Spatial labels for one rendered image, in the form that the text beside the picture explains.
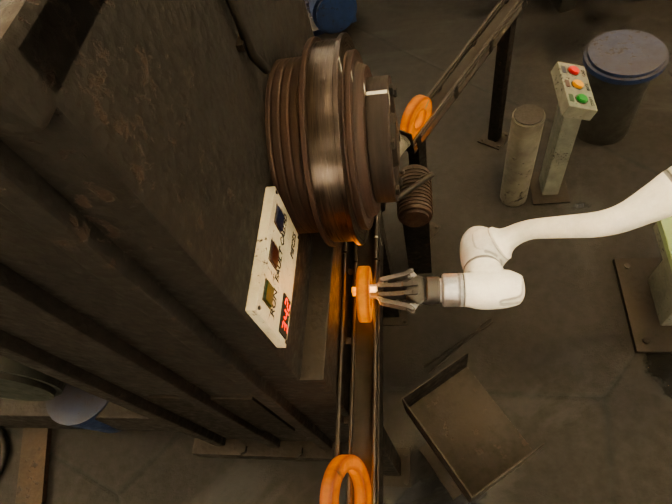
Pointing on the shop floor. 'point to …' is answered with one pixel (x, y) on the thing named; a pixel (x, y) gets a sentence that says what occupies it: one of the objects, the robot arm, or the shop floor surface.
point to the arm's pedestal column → (646, 302)
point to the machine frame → (160, 222)
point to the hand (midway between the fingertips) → (364, 291)
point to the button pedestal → (562, 136)
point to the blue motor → (330, 15)
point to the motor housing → (416, 218)
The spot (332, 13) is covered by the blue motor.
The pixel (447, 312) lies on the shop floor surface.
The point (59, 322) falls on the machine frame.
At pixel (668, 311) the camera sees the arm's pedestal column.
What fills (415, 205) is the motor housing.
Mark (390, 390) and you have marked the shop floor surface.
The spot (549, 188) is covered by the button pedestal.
